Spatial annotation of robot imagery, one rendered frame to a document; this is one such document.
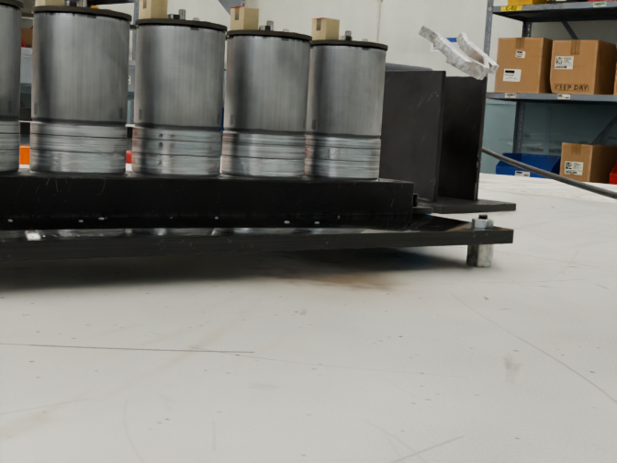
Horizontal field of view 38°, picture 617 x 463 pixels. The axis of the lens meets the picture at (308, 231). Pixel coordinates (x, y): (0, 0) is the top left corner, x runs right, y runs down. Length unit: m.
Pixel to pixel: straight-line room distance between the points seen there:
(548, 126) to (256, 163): 4.99
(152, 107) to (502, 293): 0.10
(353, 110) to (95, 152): 0.08
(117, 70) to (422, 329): 0.11
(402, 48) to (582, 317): 5.60
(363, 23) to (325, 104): 5.72
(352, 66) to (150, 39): 0.06
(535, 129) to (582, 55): 0.70
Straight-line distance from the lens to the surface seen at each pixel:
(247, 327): 0.16
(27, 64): 2.96
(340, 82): 0.27
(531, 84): 4.78
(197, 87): 0.24
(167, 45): 0.24
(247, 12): 0.26
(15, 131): 0.23
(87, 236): 0.19
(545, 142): 5.24
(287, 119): 0.26
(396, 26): 5.83
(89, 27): 0.23
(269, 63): 0.26
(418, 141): 0.44
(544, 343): 0.17
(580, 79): 4.72
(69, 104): 0.23
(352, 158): 0.27
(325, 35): 0.28
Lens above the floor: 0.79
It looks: 7 degrees down
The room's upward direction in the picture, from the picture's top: 3 degrees clockwise
